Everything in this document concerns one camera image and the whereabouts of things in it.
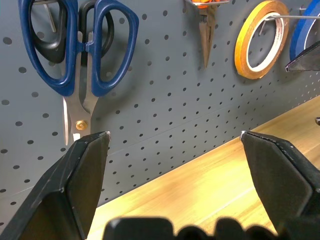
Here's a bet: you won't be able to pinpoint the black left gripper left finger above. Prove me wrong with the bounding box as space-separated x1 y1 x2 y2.
0 131 112 240

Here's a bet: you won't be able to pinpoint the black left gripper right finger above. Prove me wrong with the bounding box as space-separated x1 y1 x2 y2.
239 130 320 240

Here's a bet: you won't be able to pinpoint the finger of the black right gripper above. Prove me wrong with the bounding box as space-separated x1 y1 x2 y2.
285 41 320 73

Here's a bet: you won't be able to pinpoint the black handled scissors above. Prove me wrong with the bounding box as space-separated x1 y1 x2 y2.
29 0 115 65

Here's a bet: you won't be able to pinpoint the grey perforated pegboard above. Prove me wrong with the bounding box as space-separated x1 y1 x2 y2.
0 0 320 223

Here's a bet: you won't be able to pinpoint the blue tape roll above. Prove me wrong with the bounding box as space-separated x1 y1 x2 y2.
289 0 320 62

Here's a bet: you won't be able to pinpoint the metal scissors peg hook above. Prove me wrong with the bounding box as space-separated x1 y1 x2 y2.
32 0 58 33

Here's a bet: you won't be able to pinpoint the long metal peg hook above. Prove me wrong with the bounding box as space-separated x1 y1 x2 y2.
258 13 320 37

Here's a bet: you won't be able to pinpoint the blue handled scissors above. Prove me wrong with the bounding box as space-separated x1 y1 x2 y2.
17 0 140 146

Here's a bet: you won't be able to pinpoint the yellow tape roll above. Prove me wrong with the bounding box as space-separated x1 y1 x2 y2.
234 0 290 80

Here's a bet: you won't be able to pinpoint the orange handled needle-nose pliers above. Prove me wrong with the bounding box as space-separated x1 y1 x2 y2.
189 0 221 69

